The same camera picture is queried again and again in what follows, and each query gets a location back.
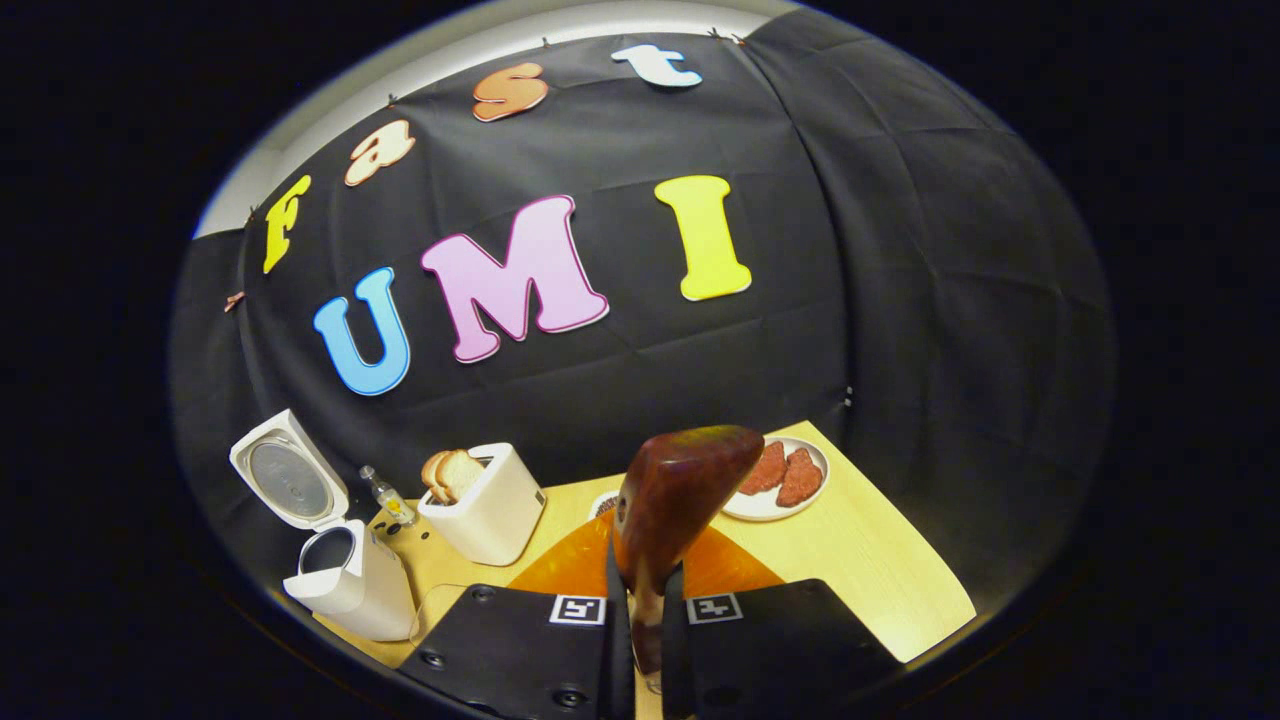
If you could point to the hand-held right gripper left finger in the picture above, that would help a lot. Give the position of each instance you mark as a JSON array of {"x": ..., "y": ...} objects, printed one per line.
[{"x": 520, "y": 650}]

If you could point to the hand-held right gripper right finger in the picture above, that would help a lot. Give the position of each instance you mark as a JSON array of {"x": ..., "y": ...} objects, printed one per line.
[{"x": 780, "y": 650}]

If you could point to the white rice cooker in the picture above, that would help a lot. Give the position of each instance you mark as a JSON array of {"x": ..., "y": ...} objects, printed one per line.
[{"x": 350, "y": 590}]

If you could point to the wooden spoon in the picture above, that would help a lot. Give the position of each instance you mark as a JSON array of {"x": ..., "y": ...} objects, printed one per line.
[{"x": 680, "y": 500}]

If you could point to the white toaster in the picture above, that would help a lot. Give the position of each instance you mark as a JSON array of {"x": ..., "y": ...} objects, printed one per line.
[{"x": 495, "y": 510}]

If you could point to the white round plate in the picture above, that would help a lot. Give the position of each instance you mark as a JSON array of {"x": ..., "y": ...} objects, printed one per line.
[{"x": 760, "y": 508}]

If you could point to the white divided bean dish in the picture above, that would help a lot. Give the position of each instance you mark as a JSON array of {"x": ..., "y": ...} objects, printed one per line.
[{"x": 603, "y": 505}]

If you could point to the red meat piece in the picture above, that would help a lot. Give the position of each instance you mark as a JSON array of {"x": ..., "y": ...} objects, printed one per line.
[
  {"x": 802, "y": 478},
  {"x": 765, "y": 470}
]

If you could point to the bread slice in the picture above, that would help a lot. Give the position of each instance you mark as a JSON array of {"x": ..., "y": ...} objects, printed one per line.
[
  {"x": 462, "y": 472},
  {"x": 432, "y": 475}
]

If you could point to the small glass bottle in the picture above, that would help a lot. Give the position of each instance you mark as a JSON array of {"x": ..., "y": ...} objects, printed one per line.
[{"x": 392, "y": 502}]

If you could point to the pink cloth clip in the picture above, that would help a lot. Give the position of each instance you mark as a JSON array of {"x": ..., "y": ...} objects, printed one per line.
[{"x": 233, "y": 300}]

